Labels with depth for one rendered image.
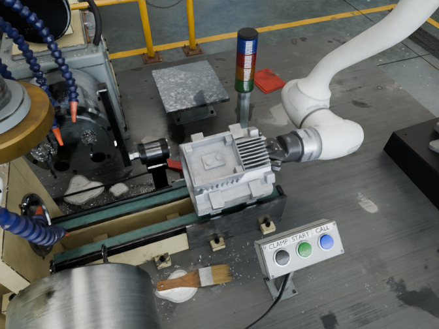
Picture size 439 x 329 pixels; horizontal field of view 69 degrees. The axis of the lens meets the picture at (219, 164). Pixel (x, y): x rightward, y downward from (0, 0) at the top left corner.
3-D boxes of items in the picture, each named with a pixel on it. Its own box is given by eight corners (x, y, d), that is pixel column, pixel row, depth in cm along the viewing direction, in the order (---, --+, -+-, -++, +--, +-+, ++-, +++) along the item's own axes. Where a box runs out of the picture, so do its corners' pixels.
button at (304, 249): (297, 258, 65) (301, 260, 64) (293, 243, 65) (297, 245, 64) (310, 253, 66) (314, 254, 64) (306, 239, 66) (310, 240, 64)
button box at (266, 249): (262, 274, 68) (270, 281, 63) (253, 241, 68) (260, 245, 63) (332, 249, 71) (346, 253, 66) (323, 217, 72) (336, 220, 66)
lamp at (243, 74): (239, 82, 99) (240, 70, 95) (232, 72, 103) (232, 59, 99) (257, 78, 100) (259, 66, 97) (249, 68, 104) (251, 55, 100)
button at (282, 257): (275, 266, 64) (278, 267, 63) (271, 251, 64) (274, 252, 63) (288, 261, 65) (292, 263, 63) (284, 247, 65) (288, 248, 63)
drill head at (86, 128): (42, 207, 89) (-6, 144, 70) (42, 113, 114) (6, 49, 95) (132, 182, 94) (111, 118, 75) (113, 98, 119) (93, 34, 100)
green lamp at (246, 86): (238, 94, 102) (239, 82, 99) (232, 83, 106) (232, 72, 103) (256, 91, 104) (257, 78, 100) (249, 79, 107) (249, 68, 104)
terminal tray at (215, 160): (193, 195, 76) (194, 188, 69) (181, 154, 79) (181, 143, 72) (241, 181, 78) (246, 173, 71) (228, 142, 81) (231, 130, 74)
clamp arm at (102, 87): (122, 168, 87) (95, 91, 68) (121, 160, 89) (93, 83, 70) (135, 164, 88) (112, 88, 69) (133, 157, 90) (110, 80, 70)
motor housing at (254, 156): (196, 221, 89) (199, 209, 71) (178, 158, 94) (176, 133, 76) (263, 201, 93) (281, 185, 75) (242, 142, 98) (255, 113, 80)
